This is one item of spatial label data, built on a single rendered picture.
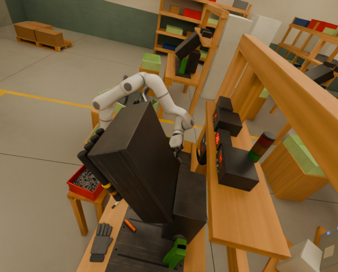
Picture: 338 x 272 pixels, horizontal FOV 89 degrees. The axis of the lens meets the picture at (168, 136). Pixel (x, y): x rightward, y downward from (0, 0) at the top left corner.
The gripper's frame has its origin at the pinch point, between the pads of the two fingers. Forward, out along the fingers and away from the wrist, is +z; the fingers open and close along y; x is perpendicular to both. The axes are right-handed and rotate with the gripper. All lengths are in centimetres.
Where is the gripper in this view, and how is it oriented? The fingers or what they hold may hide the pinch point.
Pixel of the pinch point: (174, 155)
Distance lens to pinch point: 117.7
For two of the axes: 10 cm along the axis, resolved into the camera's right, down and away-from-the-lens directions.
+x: 6.0, 5.0, 6.2
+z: -1.7, 8.4, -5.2
